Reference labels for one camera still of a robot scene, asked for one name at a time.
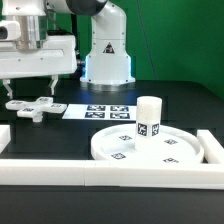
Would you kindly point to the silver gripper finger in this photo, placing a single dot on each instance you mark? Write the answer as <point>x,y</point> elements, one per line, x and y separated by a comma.
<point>53,83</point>
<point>8,88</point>

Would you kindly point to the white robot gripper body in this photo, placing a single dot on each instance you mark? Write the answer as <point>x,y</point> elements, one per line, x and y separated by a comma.
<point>56,57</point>

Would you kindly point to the white cross-shaped table base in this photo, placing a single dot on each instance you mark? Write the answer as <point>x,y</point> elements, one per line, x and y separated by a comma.
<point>35,109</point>

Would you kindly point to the white round table top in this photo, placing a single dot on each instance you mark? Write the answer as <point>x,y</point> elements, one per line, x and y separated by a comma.
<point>170,145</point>

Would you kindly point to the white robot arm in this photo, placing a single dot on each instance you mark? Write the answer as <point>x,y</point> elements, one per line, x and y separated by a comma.
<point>99,28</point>

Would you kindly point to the white left fence block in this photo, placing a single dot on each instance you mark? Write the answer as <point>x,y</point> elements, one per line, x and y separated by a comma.
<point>5,136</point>

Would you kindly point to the white fence block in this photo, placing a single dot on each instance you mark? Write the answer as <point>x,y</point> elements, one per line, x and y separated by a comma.
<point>213,150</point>
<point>5,136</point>

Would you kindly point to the white fiducial marker sheet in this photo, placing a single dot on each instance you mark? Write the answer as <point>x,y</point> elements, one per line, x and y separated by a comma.
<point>100,112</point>

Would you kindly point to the white front fence bar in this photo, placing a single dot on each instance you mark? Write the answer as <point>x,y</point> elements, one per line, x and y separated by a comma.
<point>106,173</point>

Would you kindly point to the white right fence block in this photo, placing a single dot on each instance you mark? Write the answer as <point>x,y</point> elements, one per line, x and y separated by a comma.
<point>213,150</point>

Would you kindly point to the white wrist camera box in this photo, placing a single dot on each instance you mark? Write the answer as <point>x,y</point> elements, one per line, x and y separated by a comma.
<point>9,30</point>

